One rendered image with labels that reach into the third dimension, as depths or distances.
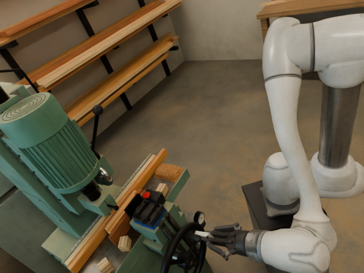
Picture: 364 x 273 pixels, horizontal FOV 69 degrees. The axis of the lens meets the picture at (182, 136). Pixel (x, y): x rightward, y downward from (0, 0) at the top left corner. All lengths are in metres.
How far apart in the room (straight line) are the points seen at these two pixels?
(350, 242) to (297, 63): 1.44
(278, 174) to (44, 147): 0.87
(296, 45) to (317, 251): 0.52
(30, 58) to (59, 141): 2.55
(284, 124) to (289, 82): 0.12
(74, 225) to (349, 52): 1.21
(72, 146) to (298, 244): 0.71
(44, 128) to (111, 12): 3.25
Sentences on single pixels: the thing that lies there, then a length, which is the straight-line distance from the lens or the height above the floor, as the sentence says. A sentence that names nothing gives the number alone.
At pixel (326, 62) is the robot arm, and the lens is 0.81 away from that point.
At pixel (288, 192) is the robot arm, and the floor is 0.79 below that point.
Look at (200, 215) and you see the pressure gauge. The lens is 1.36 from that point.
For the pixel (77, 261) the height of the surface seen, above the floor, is 0.94.
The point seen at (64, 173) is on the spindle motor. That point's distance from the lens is 0.94.
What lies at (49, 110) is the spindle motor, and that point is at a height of 1.48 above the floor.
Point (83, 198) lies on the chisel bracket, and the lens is 1.16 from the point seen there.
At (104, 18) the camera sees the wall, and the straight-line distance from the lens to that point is 3.91.
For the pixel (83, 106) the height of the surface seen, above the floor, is 0.63.
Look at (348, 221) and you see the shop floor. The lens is 2.12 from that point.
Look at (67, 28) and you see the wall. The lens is 3.62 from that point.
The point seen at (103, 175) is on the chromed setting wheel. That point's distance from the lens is 1.23.
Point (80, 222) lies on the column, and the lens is 1.36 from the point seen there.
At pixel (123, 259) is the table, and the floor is 0.90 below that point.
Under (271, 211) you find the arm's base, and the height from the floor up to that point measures 0.66.
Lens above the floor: 1.75
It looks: 35 degrees down
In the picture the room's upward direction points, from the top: 22 degrees counter-clockwise
